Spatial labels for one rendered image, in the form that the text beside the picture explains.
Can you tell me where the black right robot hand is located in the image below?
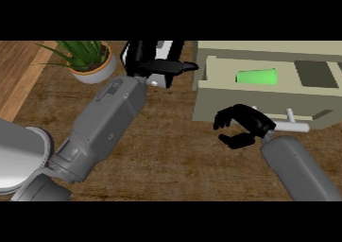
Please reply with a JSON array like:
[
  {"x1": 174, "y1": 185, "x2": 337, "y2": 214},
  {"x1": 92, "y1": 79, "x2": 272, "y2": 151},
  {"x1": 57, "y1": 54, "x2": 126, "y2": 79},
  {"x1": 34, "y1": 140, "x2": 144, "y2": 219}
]
[{"x1": 212, "y1": 103, "x2": 277, "y2": 150}]

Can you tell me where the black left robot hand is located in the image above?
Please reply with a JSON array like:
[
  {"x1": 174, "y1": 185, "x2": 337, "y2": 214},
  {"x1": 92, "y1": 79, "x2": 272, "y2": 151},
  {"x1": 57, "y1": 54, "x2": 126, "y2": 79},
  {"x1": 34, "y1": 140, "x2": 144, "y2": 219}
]
[{"x1": 119, "y1": 40, "x2": 200, "y2": 90}]

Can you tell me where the beige drawer front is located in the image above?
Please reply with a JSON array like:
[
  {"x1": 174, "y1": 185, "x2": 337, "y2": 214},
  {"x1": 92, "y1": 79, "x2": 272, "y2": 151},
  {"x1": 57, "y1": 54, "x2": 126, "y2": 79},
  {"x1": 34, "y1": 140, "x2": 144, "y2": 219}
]
[{"x1": 191, "y1": 87, "x2": 342, "y2": 131}]

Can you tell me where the green cup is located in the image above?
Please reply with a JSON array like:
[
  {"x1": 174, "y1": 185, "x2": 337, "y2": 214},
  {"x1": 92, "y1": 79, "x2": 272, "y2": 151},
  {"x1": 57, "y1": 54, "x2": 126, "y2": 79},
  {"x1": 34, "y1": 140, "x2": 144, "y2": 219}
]
[{"x1": 235, "y1": 67, "x2": 278, "y2": 86}]

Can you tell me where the beige open drawer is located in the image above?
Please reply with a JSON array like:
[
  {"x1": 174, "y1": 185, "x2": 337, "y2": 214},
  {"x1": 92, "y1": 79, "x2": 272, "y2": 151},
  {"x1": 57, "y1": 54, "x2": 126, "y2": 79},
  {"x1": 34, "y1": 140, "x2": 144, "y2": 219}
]
[{"x1": 197, "y1": 55, "x2": 342, "y2": 97}]

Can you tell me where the white pot with orange rim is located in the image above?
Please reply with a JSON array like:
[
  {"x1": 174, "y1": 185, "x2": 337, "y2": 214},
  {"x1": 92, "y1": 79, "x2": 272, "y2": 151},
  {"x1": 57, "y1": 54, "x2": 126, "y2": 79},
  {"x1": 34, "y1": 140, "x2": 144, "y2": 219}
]
[{"x1": 66, "y1": 42, "x2": 118, "y2": 85}]

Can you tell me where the green leafy plant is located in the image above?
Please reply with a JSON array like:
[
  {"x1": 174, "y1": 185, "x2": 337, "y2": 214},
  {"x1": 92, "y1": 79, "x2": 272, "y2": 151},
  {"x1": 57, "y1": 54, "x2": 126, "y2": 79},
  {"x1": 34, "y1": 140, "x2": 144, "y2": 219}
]
[{"x1": 35, "y1": 40, "x2": 110, "y2": 72}]

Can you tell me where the beige wooden cabinet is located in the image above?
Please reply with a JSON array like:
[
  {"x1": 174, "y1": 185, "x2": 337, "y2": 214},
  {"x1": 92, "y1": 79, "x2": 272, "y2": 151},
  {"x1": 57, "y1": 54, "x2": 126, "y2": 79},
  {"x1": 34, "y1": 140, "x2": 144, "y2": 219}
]
[{"x1": 196, "y1": 40, "x2": 342, "y2": 65}]

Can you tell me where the white drawer handle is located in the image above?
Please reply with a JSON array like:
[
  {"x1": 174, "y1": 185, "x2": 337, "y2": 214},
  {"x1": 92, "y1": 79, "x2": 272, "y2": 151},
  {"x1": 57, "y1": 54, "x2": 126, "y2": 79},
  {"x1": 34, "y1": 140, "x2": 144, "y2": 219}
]
[{"x1": 250, "y1": 105, "x2": 311, "y2": 133}]

